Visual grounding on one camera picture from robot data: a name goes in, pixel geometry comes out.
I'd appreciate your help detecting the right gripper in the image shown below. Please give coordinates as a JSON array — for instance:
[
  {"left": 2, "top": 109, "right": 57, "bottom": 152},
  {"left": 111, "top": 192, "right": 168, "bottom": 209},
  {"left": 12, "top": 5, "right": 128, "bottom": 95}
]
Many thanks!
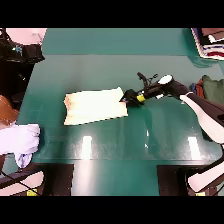
[{"left": 119, "top": 88, "right": 148, "bottom": 108}]

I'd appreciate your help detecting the cream garment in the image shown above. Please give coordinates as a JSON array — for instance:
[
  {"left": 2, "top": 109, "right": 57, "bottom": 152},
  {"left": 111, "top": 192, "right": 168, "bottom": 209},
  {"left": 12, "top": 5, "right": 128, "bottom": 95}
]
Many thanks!
[{"left": 62, "top": 86, "right": 130, "bottom": 127}]

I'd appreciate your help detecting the stack of folded clothes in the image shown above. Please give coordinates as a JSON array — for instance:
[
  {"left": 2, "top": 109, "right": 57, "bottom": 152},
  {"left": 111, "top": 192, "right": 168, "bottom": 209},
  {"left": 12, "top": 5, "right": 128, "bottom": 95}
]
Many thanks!
[{"left": 190, "top": 27, "right": 224, "bottom": 61}]

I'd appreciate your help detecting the pale lavender garment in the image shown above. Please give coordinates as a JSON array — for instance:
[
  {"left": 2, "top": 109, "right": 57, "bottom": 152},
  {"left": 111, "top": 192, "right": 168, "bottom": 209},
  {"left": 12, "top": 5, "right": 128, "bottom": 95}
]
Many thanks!
[{"left": 0, "top": 123, "right": 42, "bottom": 170}]

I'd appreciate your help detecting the brown garment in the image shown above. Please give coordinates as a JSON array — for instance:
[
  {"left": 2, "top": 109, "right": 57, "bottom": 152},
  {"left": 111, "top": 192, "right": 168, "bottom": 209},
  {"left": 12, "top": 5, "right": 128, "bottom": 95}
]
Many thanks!
[{"left": 0, "top": 94, "right": 20, "bottom": 130}]

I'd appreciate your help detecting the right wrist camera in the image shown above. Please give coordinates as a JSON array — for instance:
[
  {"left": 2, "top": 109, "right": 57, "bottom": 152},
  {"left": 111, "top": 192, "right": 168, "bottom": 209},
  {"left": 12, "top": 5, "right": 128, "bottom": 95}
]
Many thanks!
[{"left": 136, "top": 71, "right": 159, "bottom": 88}]

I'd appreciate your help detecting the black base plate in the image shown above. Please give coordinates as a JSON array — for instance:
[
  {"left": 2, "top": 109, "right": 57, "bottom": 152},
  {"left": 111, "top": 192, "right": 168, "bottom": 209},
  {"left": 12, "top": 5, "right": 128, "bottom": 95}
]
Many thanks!
[
  {"left": 156, "top": 164, "right": 214, "bottom": 197},
  {"left": 41, "top": 162, "right": 75, "bottom": 197}
]

